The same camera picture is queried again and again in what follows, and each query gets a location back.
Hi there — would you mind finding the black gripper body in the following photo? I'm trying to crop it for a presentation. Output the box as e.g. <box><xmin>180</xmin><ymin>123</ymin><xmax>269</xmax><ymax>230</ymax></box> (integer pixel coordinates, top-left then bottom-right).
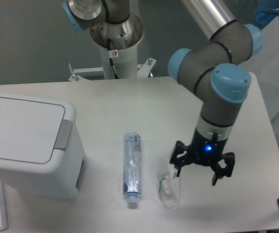
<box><xmin>190</xmin><ymin>129</ymin><xmax>227</xmax><ymax>166</ymax></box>

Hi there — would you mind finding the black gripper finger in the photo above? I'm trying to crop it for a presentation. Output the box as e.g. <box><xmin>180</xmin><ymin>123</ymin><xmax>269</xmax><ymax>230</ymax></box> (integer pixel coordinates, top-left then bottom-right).
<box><xmin>210</xmin><ymin>152</ymin><xmax>235</xmax><ymax>186</ymax></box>
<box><xmin>170</xmin><ymin>141</ymin><xmax>194</xmax><ymax>176</ymax></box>

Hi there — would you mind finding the white push-lid trash can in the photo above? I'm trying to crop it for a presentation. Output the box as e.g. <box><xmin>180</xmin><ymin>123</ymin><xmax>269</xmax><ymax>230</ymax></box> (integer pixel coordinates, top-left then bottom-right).
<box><xmin>0</xmin><ymin>92</ymin><xmax>86</xmax><ymax>199</ymax></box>

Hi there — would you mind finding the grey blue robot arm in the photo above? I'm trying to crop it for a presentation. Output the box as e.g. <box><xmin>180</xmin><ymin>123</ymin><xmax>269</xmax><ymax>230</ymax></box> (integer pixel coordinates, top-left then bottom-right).
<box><xmin>62</xmin><ymin>0</ymin><xmax>263</xmax><ymax>184</ymax></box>

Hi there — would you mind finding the crumpled clear plastic wrapper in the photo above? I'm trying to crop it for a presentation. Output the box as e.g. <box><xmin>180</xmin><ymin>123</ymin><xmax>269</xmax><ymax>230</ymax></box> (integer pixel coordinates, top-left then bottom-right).
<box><xmin>156</xmin><ymin>156</ymin><xmax>180</xmax><ymax>209</ymax></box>

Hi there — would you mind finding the crushed clear plastic bottle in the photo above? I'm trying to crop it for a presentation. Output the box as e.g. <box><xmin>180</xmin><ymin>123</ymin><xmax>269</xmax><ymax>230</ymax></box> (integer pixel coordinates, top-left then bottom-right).
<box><xmin>122</xmin><ymin>132</ymin><xmax>142</xmax><ymax>209</ymax></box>

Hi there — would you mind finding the blue plastic bag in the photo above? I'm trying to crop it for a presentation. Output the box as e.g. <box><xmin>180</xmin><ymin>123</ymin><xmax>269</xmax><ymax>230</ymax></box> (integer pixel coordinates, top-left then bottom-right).
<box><xmin>255</xmin><ymin>0</ymin><xmax>279</xmax><ymax>27</ymax></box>

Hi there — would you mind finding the white right mounting bracket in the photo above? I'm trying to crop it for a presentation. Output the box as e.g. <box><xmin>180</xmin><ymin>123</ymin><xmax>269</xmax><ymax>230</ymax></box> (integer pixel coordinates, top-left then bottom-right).
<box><xmin>137</xmin><ymin>57</ymin><xmax>157</xmax><ymax>78</ymax></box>

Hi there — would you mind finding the white mounting bracket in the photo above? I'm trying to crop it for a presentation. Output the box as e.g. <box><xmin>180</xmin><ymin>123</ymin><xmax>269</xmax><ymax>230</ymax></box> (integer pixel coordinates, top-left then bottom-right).
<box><xmin>137</xmin><ymin>57</ymin><xmax>157</xmax><ymax>78</ymax></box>
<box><xmin>68</xmin><ymin>63</ymin><xmax>105</xmax><ymax>82</ymax></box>

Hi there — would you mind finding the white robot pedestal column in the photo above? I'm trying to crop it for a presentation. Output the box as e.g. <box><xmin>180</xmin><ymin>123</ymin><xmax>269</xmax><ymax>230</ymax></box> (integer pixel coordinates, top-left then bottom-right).
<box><xmin>98</xmin><ymin>14</ymin><xmax>145</xmax><ymax>80</ymax></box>

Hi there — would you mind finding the white left mounting bracket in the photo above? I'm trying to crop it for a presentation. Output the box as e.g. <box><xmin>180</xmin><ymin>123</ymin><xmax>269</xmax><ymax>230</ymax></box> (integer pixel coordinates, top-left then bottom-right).
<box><xmin>68</xmin><ymin>63</ymin><xmax>105</xmax><ymax>82</ymax></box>

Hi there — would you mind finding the black pedestal cable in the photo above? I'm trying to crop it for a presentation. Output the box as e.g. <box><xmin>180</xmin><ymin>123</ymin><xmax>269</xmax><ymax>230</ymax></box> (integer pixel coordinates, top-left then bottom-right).
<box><xmin>106</xmin><ymin>37</ymin><xmax>119</xmax><ymax>80</ymax></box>

